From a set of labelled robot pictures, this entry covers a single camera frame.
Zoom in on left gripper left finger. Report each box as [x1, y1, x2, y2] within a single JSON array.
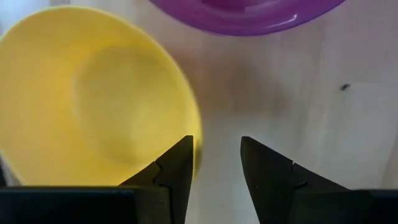
[[119, 134, 195, 224]]

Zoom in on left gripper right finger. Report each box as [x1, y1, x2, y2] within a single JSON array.
[[240, 136, 371, 224]]

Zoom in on large cream bowl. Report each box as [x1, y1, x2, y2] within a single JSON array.
[[0, 5, 204, 187]]

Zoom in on translucent magenta plastic bowl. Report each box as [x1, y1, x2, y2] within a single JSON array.
[[148, 0, 346, 37]]

